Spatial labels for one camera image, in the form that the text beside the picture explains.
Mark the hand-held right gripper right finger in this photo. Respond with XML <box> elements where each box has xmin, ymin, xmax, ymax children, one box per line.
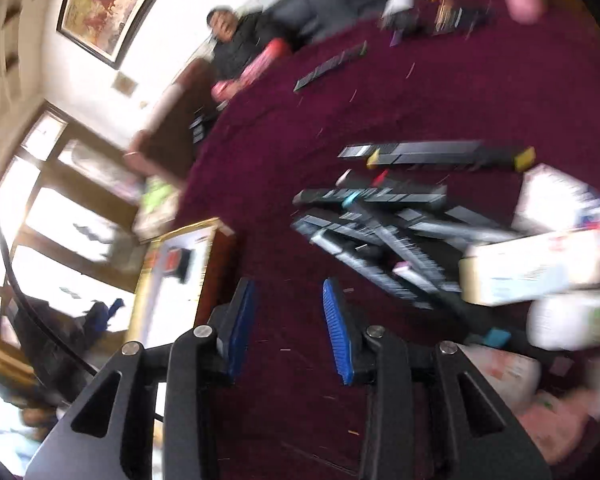
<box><xmin>322</xmin><ymin>277</ymin><xmax>553</xmax><ymax>480</ymax></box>

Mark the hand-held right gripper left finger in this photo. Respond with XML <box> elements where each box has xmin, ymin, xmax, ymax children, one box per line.
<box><xmin>25</xmin><ymin>277</ymin><xmax>258</xmax><ymax>480</ymax></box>

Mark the white tray gold rim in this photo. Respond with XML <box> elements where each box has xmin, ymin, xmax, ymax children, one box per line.
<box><xmin>130</xmin><ymin>217</ymin><xmax>236</xmax><ymax>356</ymax></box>

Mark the pile of black markers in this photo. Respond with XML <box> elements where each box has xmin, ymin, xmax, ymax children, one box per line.
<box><xmin>290</xmin><ymin>170</ymin><xmax>526</xmax><ymax>311</ymax></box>

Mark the cyan small object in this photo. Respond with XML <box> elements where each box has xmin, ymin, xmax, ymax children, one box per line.
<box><xmin>482</xmin><ymin>328</ymin><xmax>512</xmax><ymax>349</ymax></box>

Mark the pink white packet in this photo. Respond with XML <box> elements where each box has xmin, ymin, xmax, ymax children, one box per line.
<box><xmin>459</xmin><ymin>344</ymin><xmax>542</xmax><ymax>411</ymax></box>

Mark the long white cardboard box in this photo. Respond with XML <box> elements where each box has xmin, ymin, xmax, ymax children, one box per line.
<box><xmin>459</xmin><ymin>230</ymin><xmax>600</xmax><ymax>308</ymax></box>

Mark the row of aligned black markers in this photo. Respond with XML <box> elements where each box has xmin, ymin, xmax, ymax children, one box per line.
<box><xmin>366</xmin><ymin>144</ymin><xmax>537</xmax><ymax>172</ymax></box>

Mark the brown armchair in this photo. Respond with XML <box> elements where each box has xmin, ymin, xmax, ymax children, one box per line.
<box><xmin>125</xmin><ymin>60</ymin><xmax>221</xmax><ymax>181</ymax></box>

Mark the white printed box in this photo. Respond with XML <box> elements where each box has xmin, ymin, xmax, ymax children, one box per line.
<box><xmin>512</xmin><ymin>164</ymin><xmax>600</xmax><ymax>233</ymax></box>

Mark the slim black marker pen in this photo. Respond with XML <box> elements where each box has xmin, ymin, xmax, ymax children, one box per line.
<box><xmin>294</xmin><ymin>42</ymin><xmax>369</xmax><ymax>94</ymax></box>

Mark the small white box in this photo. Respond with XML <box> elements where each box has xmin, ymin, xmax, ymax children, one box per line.
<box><xmin>381</xmin><ymin>0</ymin><xmax>417</xmax><ymax>17</ymax></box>

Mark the wooden window frame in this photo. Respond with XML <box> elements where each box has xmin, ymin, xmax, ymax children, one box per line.
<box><xmin>0</xmin><ymin>100</ymin><xmax>151</xmax><ymax>361</ymax></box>

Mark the black cable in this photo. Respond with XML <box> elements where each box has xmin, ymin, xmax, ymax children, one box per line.
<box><xmin>0</xmin><ymin>155</ymin><xmax>101</xmax><ymax>376</ymax></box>

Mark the framed wall painting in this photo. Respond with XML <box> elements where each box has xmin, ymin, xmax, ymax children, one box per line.
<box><xmin>55</xmin><ymin>0</ymin><xmax>181</xmax><ymax>71</ymax></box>

